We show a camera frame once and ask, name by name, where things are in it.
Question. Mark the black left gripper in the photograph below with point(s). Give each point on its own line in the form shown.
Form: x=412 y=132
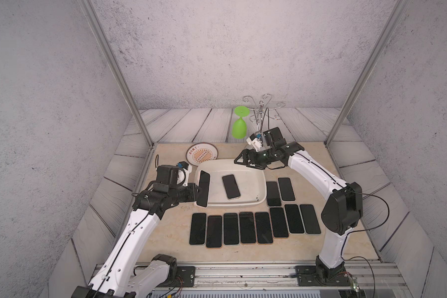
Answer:
x=193 y=194

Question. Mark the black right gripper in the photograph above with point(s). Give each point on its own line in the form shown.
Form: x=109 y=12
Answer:
x=245 y=153

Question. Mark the purple case phone back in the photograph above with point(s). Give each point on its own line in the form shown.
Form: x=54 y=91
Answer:
x=204 y=185

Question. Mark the mint green case phone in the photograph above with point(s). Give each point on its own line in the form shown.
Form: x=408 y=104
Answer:
x=198 y=229

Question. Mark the black phone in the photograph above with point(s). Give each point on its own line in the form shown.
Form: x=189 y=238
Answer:
x=214 y=232
x=231 y=187

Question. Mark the grey green case phone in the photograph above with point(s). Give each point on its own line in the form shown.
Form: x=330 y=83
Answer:
x=286 y=189

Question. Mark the light green case phone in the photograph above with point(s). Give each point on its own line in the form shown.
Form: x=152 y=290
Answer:
x=231 y=229

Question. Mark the pink case phone front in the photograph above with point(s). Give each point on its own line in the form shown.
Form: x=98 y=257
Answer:
x=263 y=226

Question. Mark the blue purple case phone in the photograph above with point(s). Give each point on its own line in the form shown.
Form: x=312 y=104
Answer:
x=294 y=219

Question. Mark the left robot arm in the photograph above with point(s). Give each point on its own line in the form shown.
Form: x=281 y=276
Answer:
x=116 y=278

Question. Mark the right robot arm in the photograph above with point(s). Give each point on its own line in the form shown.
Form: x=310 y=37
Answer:
x=343 y=201

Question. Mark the white plastic storage box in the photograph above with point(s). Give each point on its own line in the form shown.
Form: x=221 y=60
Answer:
x=251 y=184

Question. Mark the black phone in box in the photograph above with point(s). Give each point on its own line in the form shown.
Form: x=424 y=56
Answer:
x=231 y=187

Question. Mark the pink case phone behind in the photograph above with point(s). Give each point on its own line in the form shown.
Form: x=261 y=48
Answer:
x=247 y=228

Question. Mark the pale pink case phone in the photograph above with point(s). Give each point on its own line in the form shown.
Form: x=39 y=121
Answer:
x=278 y=221

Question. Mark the green plastic wine glass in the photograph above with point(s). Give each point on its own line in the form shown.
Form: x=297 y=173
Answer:
x=239 y=128

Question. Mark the orange patterned round plate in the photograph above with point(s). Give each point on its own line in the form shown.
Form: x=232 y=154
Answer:
x=201 y=152

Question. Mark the metal glass rack stand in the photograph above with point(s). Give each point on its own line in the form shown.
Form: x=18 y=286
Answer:
x=261 y=110

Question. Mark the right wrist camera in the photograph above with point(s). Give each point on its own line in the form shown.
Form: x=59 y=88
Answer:
x=255 y=141

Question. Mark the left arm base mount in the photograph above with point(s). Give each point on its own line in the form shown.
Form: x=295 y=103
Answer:
x=180 y=277

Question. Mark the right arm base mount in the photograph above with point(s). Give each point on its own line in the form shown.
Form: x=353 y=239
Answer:
x=320 y=275

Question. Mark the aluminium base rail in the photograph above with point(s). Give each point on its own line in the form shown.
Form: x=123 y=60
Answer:
x=278 y=280

